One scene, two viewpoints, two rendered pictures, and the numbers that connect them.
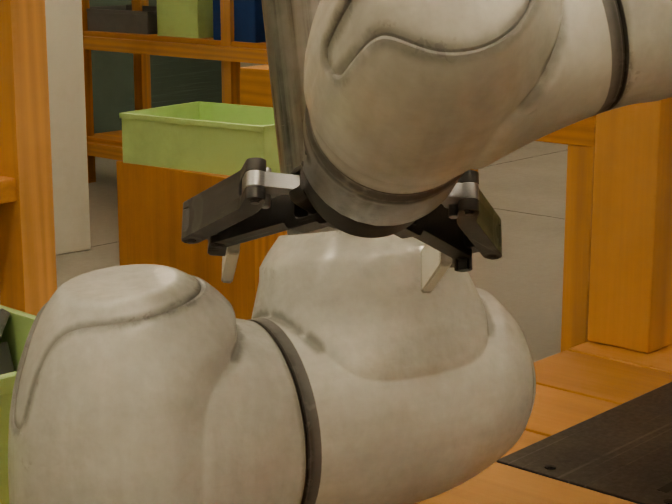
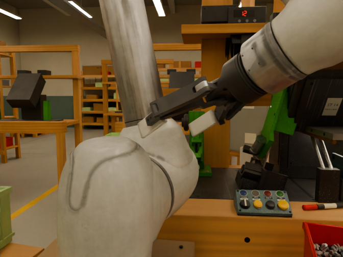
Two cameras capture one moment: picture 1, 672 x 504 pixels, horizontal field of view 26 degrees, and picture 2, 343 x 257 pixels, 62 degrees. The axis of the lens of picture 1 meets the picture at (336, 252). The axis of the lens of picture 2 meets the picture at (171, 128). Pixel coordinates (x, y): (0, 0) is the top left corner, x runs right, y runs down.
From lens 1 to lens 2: 63 cm
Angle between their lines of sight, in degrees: 37
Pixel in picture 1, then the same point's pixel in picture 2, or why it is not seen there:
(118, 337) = (126, 160)
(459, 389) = (193, 168)
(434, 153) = not seen: outside the picture
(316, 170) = (269, 68)
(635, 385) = not seen: hidden behind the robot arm
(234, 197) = (190, 94)
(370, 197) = (295, 76)
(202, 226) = (170, 108)
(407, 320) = (182, 148)
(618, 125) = not seen: hidden behind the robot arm
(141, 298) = (126, 145)
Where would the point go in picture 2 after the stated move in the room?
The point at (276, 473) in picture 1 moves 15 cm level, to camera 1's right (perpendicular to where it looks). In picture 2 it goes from (167, 205) to (222, 189)
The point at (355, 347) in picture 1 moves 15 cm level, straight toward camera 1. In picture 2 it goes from (173, 157) to (228, 173)
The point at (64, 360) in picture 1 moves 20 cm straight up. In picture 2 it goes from (103, 174) to (100, 32)
